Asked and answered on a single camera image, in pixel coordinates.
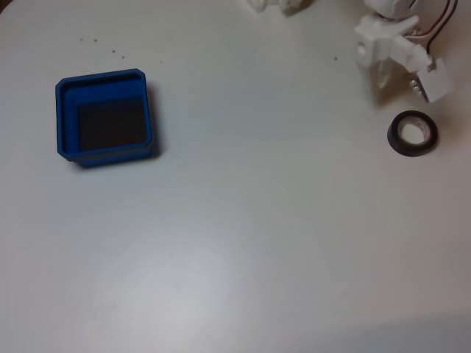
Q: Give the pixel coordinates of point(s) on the blue plastic box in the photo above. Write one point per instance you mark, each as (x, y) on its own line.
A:
(110, 156)

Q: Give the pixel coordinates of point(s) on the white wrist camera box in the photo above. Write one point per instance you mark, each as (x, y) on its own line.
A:
(436, 82)

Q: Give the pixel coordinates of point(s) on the black tape roll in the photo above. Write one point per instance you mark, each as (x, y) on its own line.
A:
(393, 141)

